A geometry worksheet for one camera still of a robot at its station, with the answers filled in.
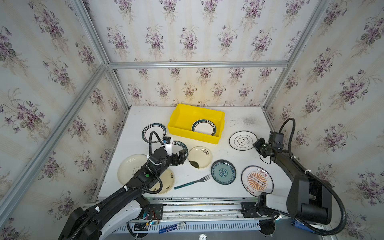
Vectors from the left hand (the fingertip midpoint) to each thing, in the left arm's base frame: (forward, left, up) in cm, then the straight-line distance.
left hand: (179, 146), depth 79 cm
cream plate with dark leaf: (+1, -12, -15) cm, 19 cm away
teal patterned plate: (-8, -26, -16) cm, 31 cm away
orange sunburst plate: (-12, -44, -16) cm, 48 cm away
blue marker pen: (-34, +2, -14) cm, 37 cm away
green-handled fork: (-12, -14, -16) cm, 24 cm away
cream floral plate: (-12, +6, -17) cm, 21 cm away
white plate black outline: (+12, -41, -12) cm, 44 cm away
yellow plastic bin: (+33, 0, -15) cm, 37 cm away
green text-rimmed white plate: (+10, +3, -17) cm, 20 cm away
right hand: (+6, -45, -7) cm, 46 cm away
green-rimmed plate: (+24, +17, -16) cm, 33 cm away
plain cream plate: (-4, +31, -17) cm, 35 cm away
